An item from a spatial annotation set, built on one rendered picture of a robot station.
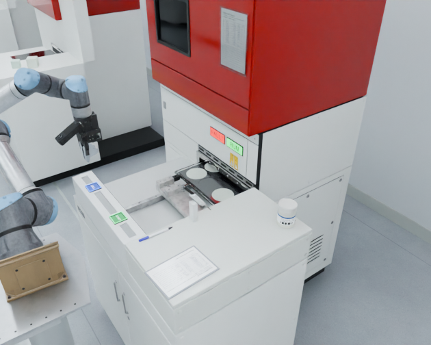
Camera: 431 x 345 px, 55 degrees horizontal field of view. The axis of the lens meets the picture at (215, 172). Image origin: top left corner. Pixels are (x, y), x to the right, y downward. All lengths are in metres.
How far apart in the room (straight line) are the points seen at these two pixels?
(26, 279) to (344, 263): 2.01
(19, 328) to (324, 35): 1.55
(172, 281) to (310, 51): 1.03
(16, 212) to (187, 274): 0.65
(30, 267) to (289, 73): 1.20
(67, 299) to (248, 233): 0.70
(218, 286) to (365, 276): 1.62
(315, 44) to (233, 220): 0.77
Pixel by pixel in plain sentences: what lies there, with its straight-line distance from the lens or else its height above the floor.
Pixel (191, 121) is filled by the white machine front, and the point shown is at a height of 1.08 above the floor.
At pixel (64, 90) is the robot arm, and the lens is 1.69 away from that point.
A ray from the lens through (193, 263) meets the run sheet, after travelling 1.46.
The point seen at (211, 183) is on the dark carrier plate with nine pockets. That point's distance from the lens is 1.95.
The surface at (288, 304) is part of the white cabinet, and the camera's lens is 1.86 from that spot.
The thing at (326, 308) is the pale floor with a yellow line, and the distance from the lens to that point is 2.66.
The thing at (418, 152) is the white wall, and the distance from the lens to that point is 3.08.
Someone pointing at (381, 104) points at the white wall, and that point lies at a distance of 3.13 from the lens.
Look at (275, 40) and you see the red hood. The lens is 1.59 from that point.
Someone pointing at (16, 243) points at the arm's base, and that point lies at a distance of 1.61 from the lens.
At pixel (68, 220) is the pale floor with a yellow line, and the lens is 3.33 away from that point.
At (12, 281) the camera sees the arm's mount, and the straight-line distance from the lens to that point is 1.65.
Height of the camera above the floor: 2.01
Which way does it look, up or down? 33 degrees down
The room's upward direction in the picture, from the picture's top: straight up
